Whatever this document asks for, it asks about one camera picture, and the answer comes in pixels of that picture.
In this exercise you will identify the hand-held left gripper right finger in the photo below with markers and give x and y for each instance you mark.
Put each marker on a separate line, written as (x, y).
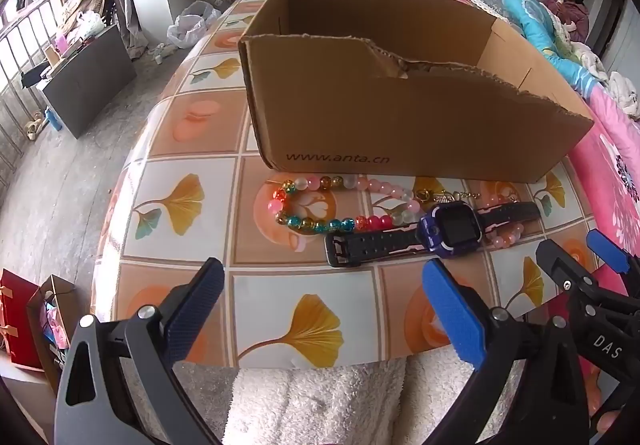
(452, 315)

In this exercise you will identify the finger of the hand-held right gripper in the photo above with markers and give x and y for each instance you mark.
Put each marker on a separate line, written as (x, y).
(607, 250)
(555, 260)

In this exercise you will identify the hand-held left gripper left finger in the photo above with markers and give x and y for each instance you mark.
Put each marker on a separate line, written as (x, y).
(195, 305)

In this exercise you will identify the gold abacus charm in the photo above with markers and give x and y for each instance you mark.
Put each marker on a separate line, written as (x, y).
(445, 198)

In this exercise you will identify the brown cardboard box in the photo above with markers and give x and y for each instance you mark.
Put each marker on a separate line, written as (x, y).
(400, 125)

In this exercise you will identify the person's right hand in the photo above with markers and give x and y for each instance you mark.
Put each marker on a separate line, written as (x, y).
(607, 421)

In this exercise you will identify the brown paper bag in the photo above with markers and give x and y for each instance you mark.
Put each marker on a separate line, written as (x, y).
(60, 295)

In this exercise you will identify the white fluffy garment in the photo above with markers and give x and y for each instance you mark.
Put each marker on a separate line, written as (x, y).
(310, 405)

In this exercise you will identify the white plush toy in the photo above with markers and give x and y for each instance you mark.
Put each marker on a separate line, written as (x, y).
(625, 95)

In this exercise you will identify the red gift bag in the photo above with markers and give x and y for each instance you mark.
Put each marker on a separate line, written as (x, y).
(20, 325)

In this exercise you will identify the small blue bottle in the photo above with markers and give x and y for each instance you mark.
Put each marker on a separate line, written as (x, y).
(53, 119)

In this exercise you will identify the white slippers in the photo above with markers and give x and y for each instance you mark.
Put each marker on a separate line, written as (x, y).
(34, 128)

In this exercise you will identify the blue pillow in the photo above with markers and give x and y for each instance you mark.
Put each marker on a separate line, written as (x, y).
(530, 20)

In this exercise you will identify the grey cabinet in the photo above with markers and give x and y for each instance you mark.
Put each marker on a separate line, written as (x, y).
(90, 80)

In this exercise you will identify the white plastic bag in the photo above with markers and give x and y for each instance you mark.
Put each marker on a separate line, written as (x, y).
(192, 25)

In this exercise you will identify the metal railing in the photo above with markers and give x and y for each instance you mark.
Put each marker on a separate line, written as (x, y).
(10, 90)

